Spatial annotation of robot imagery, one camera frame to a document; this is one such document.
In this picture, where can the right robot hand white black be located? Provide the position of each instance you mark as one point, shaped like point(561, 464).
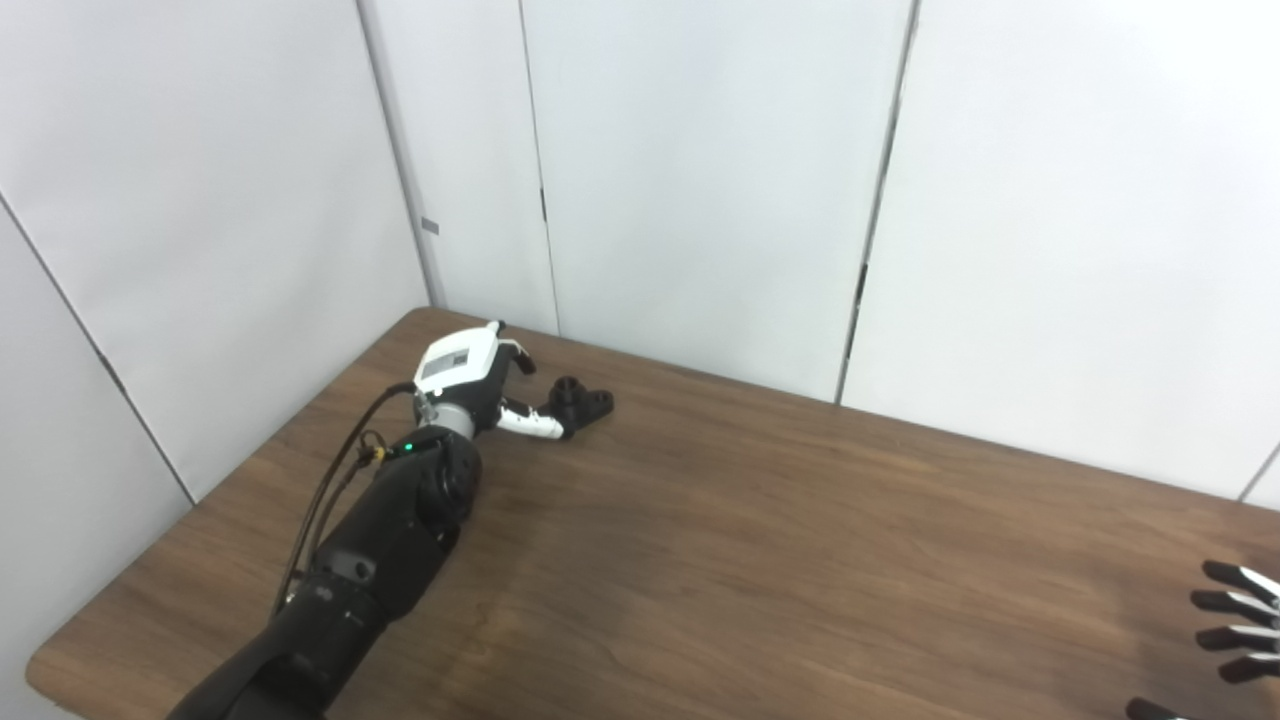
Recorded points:
point(1250, 610)

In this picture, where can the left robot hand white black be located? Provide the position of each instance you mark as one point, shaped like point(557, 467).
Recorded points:
point(455, 365)

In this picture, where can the black flanged holder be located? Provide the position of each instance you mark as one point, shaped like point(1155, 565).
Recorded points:
point(585, 402)

